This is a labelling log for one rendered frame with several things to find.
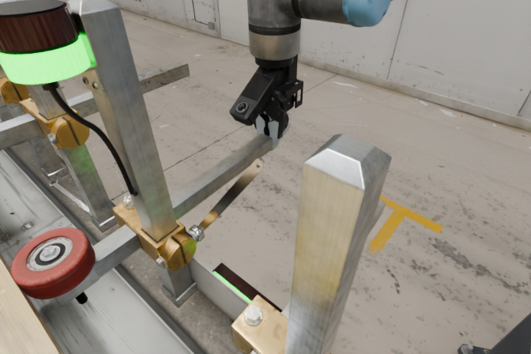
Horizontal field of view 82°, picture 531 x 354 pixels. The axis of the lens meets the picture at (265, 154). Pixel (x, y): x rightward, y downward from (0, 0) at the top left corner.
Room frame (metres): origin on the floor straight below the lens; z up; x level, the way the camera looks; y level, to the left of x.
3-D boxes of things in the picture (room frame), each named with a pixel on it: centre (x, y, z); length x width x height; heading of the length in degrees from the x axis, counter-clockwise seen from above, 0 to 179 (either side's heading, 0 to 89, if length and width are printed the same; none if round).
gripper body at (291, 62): (0.56, -0.02, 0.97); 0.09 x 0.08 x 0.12; 141
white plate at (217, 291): (0.29, 0.11, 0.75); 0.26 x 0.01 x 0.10; 51
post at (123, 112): (0.29, 0.15, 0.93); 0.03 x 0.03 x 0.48; 51
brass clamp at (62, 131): (0.46, 0.36, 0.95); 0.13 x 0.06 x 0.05; 51
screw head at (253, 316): (0.18, 0.01, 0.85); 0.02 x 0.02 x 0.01
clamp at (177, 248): (0.30, 0.17, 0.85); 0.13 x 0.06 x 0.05; 51
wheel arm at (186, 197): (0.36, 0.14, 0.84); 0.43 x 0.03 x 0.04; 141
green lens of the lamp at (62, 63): (0.25, 0.18, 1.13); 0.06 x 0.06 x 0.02
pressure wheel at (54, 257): (0.22, 0.26, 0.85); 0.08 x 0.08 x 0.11
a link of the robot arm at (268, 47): (0.56, -0.01, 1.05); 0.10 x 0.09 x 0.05; 51
